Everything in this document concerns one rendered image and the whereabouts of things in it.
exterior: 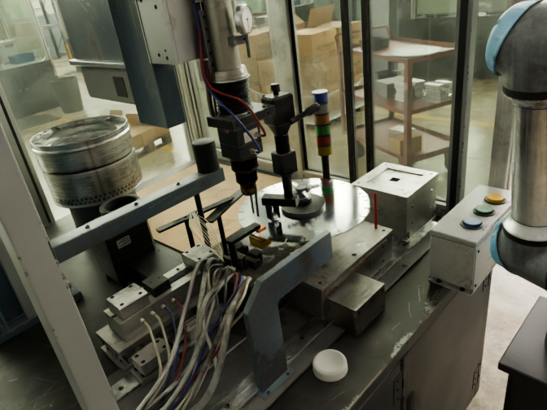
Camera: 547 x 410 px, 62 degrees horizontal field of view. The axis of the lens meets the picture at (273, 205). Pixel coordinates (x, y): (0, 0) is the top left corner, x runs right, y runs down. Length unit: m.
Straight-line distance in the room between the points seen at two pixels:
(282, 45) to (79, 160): 0.76
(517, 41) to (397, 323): 0.62
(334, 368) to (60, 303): 0.58
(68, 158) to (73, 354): 0.95
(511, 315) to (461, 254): 1.22
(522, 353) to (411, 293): 0.27
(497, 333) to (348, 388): 1.34
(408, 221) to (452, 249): 0.22
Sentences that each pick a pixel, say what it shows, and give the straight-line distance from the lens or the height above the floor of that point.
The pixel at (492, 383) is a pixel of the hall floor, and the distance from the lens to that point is 2.02.
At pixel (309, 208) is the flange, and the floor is 0.96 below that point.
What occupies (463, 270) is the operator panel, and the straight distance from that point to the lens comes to 1.15.
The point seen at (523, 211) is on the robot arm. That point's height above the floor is 1.03.
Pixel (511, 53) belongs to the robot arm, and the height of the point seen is 1.32.
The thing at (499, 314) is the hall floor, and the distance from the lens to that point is 2.31.
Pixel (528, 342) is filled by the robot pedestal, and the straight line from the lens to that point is 1.09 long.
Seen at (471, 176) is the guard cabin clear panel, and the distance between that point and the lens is 1.41.
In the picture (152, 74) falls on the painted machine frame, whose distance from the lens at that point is 0.96.
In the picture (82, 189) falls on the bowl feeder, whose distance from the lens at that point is 1.51.
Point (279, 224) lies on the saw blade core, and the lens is 1.07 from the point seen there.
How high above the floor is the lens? 1.48
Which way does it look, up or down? 27 degrees down
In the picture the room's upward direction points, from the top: 8 degrees counter-clockwise
